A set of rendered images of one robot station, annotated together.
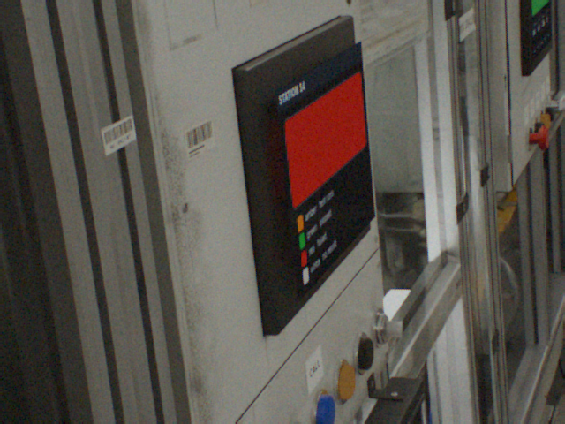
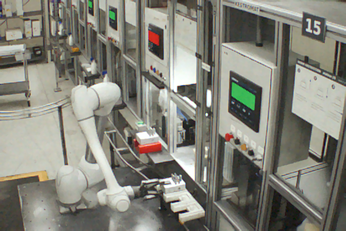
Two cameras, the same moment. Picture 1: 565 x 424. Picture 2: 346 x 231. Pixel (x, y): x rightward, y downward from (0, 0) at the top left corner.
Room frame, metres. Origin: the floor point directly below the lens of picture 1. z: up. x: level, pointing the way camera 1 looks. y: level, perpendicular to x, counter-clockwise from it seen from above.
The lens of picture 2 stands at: (2.92, -1.88, 2.26)
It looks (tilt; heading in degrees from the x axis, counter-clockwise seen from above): 22 degrees down; 135
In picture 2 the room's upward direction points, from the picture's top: straight up
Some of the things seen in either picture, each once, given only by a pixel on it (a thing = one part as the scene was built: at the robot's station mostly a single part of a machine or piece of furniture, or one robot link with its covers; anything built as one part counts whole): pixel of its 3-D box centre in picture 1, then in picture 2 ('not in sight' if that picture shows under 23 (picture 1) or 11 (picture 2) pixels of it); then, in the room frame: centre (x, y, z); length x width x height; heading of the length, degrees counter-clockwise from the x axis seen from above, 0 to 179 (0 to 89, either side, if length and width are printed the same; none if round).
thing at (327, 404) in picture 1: (320, 412); not in sight; (0.86, -0.01, 1.42); 0.03 x 0.02 x 0.03; 158
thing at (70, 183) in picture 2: not in sight; (68, 182); (0.84, -0.76, 0.85); 0.18 x 0.16 x 0.22; 96
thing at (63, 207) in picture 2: not in sight; (70, 202); (0.86, -0.78, 0.71); 0.22 x 0.18 x 0.06; 158
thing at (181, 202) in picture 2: not in sight; (180, 204); (1.47, -0.40, 0.84); 0.36 x 0.14 x 0.10; 158
